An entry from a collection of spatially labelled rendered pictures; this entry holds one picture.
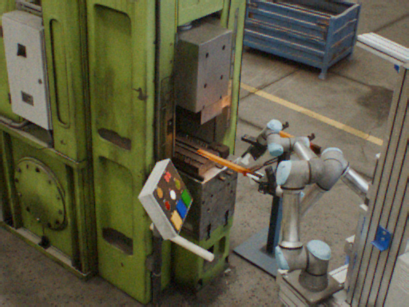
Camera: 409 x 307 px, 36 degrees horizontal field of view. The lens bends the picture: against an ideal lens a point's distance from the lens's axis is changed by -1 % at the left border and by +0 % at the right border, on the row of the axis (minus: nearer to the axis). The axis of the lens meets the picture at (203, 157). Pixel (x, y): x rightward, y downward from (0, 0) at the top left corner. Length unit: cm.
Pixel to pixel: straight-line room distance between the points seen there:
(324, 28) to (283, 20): 52
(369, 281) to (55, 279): 220
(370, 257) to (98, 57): 177
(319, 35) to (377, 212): 452
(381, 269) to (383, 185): 43
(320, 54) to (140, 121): 417
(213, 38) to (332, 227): 215
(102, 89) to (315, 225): 217
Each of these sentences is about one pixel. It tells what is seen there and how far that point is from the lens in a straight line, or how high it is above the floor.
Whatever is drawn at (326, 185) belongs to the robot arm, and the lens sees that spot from 333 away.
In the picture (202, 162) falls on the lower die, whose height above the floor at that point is 99.
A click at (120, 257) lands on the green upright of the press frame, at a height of 29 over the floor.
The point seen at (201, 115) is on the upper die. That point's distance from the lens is 358.
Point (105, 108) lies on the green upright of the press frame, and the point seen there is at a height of 130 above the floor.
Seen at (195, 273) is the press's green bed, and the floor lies 18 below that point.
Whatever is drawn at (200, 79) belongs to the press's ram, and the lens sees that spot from 345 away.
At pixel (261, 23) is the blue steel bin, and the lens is 762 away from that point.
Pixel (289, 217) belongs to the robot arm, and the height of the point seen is 120.
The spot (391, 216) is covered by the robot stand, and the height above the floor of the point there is 136.
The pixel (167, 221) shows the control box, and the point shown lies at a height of 105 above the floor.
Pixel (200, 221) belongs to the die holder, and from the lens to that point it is 391.
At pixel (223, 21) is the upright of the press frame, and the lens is 374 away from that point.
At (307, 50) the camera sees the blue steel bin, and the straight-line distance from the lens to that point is 742.
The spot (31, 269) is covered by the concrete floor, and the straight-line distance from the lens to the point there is 459.
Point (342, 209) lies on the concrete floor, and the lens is 527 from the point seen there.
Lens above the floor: 303
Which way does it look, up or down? 32 degrees down
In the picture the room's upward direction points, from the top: 3 degrees clockwise
